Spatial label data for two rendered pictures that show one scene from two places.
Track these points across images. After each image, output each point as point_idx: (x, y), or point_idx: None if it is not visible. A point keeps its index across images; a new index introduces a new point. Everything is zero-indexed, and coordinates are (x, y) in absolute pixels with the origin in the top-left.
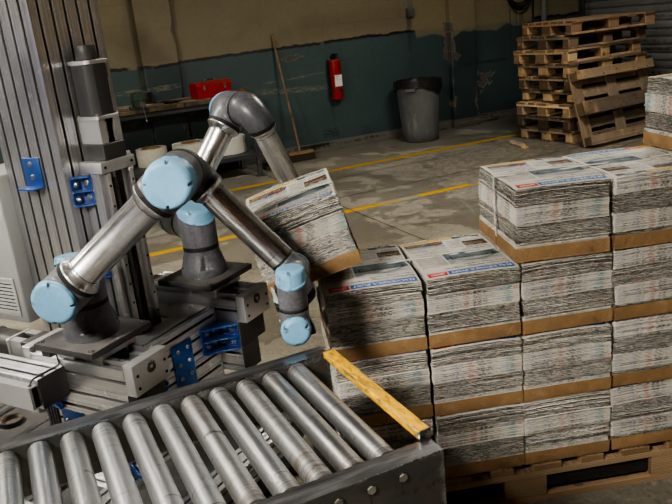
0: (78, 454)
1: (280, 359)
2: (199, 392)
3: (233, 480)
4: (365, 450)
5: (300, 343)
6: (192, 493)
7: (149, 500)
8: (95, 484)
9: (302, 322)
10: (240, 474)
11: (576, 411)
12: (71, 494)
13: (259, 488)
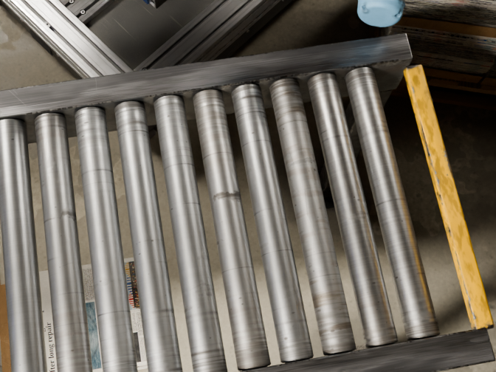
0: (55, 173)
1: (343, 46)
2: (221, 86)
3: (235, 311)
4: (403, 308)
5: (379, 26)
6: (185, 308)
7: (150, 6)
8: (74, 240)
9: (393, 9)
10: (245, 305)
11: None
12: (46, 245)
13: (263, 333)
